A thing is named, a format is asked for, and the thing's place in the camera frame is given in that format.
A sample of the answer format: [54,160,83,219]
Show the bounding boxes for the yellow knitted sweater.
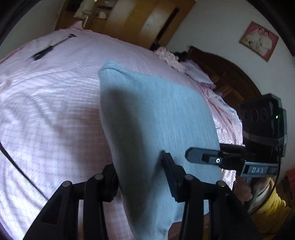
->
[251,179,291,239]

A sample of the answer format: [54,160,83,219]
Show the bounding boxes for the pink checked bed sheet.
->
[1,23,242,239]

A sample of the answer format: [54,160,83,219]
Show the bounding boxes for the black cable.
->
[0,140,50,201]

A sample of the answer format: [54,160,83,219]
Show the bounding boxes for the wooden wardrobe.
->
[55,0,195,51]

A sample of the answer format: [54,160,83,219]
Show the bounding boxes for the beige hanging jacket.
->
[74,0,95,19]

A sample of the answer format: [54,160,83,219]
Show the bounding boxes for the dark wooden headboard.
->
[187,46,261,118]

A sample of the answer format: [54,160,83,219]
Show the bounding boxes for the light teal pants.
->
[98,62,221,239]

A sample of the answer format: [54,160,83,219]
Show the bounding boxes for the right hand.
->
[233,175,272,206]

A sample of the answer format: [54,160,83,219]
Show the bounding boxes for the framed wall picture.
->
[239,21,279,62]

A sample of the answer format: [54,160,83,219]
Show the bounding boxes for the lavender ruffled pillow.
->
[180,59,216,90]

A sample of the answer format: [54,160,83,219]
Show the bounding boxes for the black telescopic stick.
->
[32,34,76,61]

